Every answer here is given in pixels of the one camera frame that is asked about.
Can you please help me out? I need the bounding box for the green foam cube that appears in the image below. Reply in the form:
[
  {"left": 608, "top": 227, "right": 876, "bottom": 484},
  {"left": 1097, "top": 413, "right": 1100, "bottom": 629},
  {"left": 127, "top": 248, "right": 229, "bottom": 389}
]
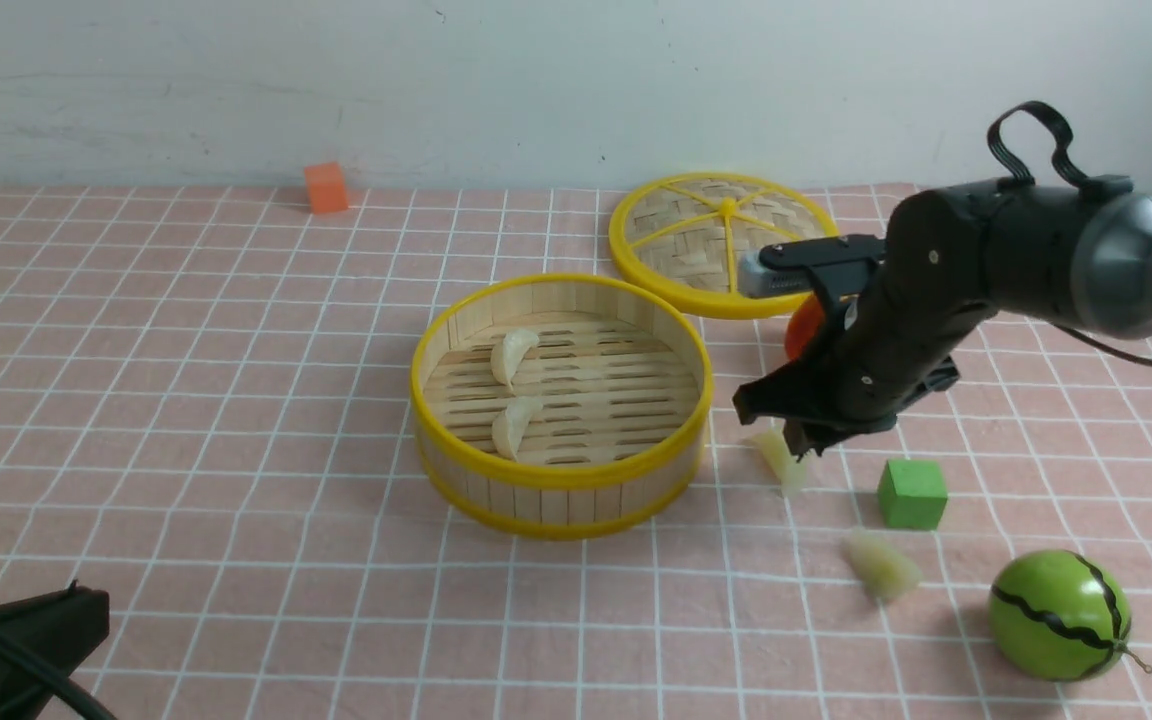
[{"left": 877, "top": 457, "right": 948, "bottom": 532}]

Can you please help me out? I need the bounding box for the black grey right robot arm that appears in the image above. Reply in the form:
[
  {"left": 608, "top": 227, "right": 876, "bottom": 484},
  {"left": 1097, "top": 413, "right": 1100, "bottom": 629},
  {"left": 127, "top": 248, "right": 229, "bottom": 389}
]
[{"left": 732, "top": 182, "right": 1152, "bottom": 456}]

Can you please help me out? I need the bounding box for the orange yellow toy pear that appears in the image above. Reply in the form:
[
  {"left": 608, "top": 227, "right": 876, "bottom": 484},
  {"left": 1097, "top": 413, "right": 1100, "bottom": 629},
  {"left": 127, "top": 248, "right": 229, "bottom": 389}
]
[{"left": 782, "top": 295, "right": 826, "bottom": 361}]

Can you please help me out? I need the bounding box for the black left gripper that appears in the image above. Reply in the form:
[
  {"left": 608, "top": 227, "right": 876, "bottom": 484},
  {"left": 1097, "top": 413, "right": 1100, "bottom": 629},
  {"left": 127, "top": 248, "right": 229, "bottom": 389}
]
[{"left": 0, "top": 582, "right": 113, "bottom": 719}]

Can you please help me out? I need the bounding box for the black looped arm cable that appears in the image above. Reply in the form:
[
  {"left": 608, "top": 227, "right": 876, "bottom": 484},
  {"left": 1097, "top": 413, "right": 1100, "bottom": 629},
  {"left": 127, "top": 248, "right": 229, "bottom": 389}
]
[{"left": 986, "top": 100, "right": 1134, "bottom": 200}]

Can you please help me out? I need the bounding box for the greenish dumpling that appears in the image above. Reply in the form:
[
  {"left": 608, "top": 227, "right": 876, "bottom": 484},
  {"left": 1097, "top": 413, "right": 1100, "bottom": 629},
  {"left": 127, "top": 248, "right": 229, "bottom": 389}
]
[
  {"left": 844, "top": 529, "right": 924, "bottom": 602},
  {"left": 749, "top": 429, "right": 814, "bottom": 500}
]

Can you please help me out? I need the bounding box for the white dumpling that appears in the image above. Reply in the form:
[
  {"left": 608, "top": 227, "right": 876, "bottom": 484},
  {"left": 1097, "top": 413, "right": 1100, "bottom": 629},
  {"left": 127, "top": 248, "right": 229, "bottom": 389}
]
[
  {"left": 492, "top": 396, "right": 544, "bottom": 460},
  {"left": 490, "top": 327, "right": 540, "bottom": 393}
]

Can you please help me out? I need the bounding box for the green toy watermelon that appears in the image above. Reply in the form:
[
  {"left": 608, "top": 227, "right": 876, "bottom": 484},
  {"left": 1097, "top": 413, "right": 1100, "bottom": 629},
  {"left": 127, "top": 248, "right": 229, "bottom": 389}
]
[{"left": 987, "top": 550, "right": 1152, "bottom": 683}]

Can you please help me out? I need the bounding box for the bamboo steamer tray yellow rim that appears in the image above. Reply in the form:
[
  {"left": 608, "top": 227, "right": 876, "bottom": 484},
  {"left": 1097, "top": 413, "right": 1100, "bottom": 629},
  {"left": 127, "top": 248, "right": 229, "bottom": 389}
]
[{"left": 410, "top": 274, "right": 714, "bottom": 541}]

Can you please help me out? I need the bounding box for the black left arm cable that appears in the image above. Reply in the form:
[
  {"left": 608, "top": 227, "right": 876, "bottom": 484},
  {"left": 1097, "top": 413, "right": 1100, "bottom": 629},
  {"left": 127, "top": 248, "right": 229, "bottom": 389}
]
[{"left": 0, "top": 605, "right": 119, "bottom": 720}]

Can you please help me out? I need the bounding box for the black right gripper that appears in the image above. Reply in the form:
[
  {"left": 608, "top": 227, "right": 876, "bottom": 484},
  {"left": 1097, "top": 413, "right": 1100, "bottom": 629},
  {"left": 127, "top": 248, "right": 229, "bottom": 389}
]
[{"left": 733, "top": 190, "right": 998, "bottom": 460}]

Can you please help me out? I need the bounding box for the pink checkered tablecloth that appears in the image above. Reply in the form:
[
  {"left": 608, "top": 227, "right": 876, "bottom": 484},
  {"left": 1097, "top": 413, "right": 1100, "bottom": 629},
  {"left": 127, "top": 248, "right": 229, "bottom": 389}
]
[{"left": 0, "top": 187, "right": 1152, "bottom": 719}]

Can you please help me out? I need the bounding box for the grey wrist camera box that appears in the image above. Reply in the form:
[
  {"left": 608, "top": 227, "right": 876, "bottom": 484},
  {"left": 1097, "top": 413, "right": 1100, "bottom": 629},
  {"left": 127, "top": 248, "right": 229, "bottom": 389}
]
[{"left": 735, "top": 243, "right": 842, "bottom": 300}]

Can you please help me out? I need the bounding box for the orange foam cube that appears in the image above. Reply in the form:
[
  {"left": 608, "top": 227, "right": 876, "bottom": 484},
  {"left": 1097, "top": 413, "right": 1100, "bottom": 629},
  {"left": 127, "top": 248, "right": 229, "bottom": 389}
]
[{"left": 303, "top": 161, "right": 351, "bottom": 215}]

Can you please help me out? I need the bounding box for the woven bamboo steamer lid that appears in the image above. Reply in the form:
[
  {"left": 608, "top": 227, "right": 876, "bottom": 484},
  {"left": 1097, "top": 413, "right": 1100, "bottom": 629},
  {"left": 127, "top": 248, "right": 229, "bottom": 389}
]
[{"left": 608, "top": 172, "right": 838, "bottom": 320}]

